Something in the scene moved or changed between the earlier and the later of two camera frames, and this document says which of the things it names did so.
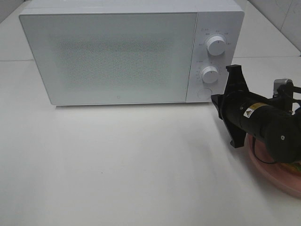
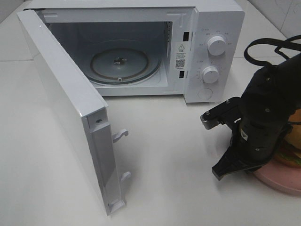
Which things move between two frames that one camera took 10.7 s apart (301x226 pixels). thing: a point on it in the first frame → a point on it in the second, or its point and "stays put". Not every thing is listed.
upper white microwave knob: x=216 y=45 stays put
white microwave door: x=106 y=59 → x=81 y=111
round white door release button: x=204 y=93 stays put
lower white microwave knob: x=210 y=74 stays put
